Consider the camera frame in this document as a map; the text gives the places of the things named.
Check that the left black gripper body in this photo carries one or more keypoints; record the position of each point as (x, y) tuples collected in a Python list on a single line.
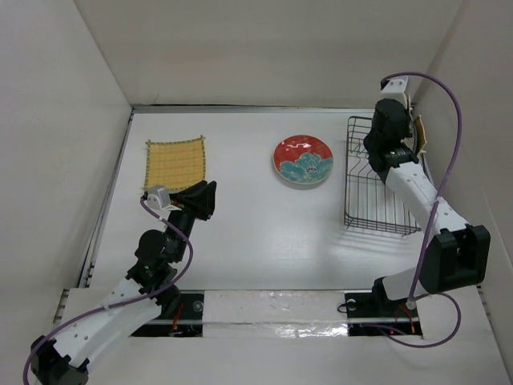
[(188, 206)]

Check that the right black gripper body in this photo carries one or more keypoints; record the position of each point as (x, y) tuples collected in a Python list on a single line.
[(368, 142)]

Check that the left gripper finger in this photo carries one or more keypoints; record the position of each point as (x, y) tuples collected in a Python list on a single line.
[(204, 199), (190, 193)]

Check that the square bamboo tray plate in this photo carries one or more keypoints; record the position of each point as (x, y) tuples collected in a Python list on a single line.
[(175, 165)]

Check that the curved bamboo scoop plate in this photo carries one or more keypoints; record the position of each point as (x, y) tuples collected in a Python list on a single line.
[(421, 134)]

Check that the red teal floral plate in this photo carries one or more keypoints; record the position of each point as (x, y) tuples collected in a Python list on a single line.
[(303, 160)]

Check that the round bamboo plate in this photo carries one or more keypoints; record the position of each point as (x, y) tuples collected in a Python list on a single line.
[(414, 140)]

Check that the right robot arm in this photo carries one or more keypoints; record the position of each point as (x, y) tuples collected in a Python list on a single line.
[(454, 253)]

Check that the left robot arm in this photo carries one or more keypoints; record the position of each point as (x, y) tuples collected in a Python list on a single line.
[(147, 291)]

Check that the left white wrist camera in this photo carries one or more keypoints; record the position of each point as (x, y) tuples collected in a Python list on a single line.
[(158, 198)]

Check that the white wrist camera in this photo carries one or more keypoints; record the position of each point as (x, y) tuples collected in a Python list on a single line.
[(158, 198), (395, 87)]

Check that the black wire dish rack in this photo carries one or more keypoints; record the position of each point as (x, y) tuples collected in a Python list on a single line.
[(369, 204)]

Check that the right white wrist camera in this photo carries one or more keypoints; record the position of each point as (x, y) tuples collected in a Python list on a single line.
[(395, 87)]

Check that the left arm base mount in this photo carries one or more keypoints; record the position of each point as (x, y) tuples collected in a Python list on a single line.
[(186, 320)]

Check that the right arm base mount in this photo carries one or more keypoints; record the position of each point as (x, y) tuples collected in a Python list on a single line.
[(373, 314)]

